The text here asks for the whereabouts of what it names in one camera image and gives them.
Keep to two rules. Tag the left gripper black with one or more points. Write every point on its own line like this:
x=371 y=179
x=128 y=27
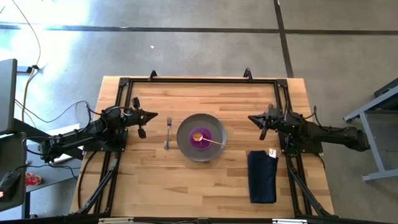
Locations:
x=133 y=116

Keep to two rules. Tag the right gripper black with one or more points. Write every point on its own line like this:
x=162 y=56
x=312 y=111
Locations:
x=272 y=119

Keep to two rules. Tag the iridescent blue metal fork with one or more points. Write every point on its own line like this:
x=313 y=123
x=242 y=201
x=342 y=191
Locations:
x=168 y=130

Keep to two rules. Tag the grey round plate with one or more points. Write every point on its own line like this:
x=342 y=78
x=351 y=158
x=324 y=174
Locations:
x=186 y=146

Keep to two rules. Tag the gold metal spoon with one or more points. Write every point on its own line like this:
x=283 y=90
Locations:
x=198 y=136

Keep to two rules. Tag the purple plastic bowl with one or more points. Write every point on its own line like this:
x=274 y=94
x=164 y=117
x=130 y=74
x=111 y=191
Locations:
x=206 y=141

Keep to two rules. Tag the navy blue cloth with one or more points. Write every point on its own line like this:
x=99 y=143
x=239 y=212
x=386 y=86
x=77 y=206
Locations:
x=262 y=177

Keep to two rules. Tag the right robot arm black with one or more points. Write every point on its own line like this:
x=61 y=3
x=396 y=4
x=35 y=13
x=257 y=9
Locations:
x=323 y=132

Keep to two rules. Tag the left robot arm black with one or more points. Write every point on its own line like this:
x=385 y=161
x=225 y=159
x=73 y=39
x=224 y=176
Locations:
x=90 y=130

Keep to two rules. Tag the grey metal cart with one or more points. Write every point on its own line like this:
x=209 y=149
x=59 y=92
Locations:
x=370 y=137

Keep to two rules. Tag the red small object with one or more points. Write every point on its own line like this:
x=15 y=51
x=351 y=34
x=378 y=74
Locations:
x=33 y=179

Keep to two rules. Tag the black side desk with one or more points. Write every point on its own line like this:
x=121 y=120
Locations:
x=18 y=149

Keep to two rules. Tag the black side monitor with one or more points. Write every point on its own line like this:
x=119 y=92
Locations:
x=7 y=96

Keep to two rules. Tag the black computer mouse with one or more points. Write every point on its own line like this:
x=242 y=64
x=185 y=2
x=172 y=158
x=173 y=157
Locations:
x=8 y=185

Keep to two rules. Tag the black frame clamp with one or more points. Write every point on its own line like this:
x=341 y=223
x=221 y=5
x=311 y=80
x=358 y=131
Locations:
x=152 y=75
x=247 y=74

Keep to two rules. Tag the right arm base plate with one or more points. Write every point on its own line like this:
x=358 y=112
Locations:
x=311 y=148

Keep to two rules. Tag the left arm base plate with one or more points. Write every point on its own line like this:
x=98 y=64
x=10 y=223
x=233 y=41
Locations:
x=93 y=146

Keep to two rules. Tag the black aluminium table frame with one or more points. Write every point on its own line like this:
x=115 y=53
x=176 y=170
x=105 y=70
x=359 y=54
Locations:
x=199 y=80

